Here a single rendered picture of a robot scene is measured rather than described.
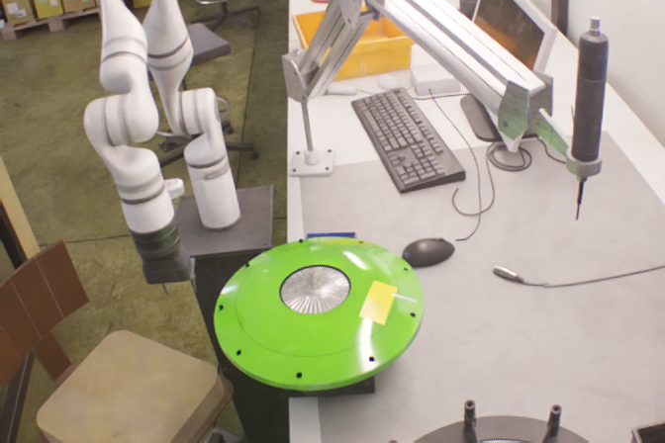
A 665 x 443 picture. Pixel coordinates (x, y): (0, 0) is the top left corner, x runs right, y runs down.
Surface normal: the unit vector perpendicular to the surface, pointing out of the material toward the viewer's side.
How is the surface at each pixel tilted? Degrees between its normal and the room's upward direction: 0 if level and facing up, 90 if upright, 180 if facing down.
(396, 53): 94
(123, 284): 0
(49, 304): 90
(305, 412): 0
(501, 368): 0
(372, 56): 94
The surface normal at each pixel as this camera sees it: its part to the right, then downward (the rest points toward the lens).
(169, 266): 0.04, 0.52
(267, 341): -0.30, -0.58
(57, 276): 0.72, 0.33
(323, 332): -0.07, -0.70
